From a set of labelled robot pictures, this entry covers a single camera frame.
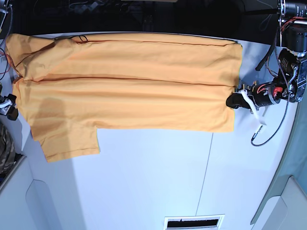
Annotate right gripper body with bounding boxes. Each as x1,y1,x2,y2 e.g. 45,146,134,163
0,94,16,115

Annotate white floor vent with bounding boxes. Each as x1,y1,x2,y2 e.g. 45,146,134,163
163,214,225,230

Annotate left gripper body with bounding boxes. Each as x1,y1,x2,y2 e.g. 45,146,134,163
234,84,265,120

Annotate yellow t-shirt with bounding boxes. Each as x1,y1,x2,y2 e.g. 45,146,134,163
5,33,243,162

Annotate camouflage cloth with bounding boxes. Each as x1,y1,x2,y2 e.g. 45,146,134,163
0,123,16,173

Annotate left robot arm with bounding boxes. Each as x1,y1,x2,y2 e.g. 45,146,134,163
226,0,307,125

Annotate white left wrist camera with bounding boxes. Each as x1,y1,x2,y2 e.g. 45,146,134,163
257,118,267,132

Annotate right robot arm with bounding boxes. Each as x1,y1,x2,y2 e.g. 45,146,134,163
0,0,19,121

